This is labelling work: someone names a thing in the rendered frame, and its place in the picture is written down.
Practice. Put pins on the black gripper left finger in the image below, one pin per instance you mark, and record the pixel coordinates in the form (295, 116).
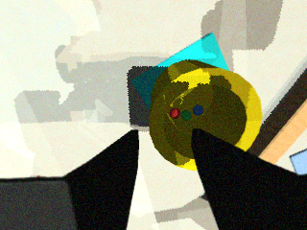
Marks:
(95, 196)

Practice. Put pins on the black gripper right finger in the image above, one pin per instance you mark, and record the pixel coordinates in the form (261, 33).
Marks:
(246, 192)

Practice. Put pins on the red marble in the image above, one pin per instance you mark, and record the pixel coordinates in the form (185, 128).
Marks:
(175, 113)

